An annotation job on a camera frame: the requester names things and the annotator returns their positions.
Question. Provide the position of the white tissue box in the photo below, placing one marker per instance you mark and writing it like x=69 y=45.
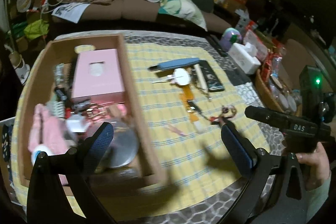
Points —
x=245 y=57

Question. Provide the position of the yellow plaid tablecloth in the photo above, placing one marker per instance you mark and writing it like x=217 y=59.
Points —
x=201 y=181

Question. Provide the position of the clear plastic bottle dark cap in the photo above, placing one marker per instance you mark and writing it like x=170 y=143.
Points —
x=61 y=87

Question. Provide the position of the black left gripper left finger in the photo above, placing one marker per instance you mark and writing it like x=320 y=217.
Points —
x=94 y=148

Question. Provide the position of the round clear lid tin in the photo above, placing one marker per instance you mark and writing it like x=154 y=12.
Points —
x=123 y=148

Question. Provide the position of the white paper sheet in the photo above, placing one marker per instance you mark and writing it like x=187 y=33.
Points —
x=71 y=12

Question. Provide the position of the green white pillow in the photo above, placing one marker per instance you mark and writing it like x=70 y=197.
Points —
x=184 y=9

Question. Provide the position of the white nail buffer stick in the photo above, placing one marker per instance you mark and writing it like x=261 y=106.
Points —
x=201 y=80

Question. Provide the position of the pink cloth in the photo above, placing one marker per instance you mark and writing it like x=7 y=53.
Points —
x=47 y=130

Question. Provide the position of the white plastic tub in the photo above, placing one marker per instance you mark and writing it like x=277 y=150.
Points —
x=77 y=124

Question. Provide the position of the person's right hand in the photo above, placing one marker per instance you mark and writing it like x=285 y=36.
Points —
x=319 y=166

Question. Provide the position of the purple round toy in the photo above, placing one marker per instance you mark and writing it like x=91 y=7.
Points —
x=229 y=37

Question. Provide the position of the cardboard box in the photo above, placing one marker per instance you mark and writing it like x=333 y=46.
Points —
x=38 y=89

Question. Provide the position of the pink tissue box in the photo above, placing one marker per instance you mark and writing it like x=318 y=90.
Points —
x=98 y=77

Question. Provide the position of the wicker basket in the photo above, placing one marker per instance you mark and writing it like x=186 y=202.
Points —
x=267 y=98

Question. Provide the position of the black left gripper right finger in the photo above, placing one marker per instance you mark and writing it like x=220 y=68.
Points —
x=240 y=148

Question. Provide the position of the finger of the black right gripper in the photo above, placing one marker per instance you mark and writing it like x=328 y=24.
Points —
x=267 y=116

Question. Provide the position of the blue nail file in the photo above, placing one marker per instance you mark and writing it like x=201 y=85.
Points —
x=174 y=64

